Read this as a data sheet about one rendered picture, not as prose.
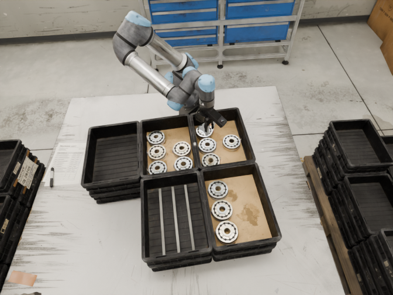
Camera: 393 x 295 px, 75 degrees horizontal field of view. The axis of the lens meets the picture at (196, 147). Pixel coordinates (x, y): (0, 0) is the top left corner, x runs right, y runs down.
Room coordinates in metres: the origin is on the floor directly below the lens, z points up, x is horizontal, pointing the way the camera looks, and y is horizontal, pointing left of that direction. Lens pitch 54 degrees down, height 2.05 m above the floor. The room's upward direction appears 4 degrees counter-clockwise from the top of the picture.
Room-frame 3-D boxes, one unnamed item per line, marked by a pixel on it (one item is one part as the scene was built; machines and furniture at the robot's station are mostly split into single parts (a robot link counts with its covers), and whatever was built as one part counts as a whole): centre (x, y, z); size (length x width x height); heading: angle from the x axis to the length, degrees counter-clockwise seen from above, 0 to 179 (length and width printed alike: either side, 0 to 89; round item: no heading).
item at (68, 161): (0.96, 0.84, 0.70); 0.33 x 0.23 x 0.01; 179
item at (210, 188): (0.61, -0.09, 0.86); 0.10 x 0.10 x 0.01
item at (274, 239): (0.50, -0.17, 0.92); 0.40 x 0.30 x 0.02; 5
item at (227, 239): (0.39, -0.11, 0.86); 0.10 x 0.10 x 0.01
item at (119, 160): (0.85, 0.46, 0.87); 0.40 x 0.30 x 0.11; 5
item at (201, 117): (0.93, -0.06, 1.09); 0.09 x 0.08 x 0.12; 53
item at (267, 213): (0.50, -0.17, 0.87); 0.40 x 0.30 x 0.11; 5
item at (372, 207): (0.63, -1.13, 0.31); 0.40 x 0.30 x 0.34; 179
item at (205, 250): (0.48, 0.13, 0.92); 0.40 x 0.30 x 0.02; 5
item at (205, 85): (0.93, -0.07, 1.25); 0.09 x 0.08 x 0.11; 33
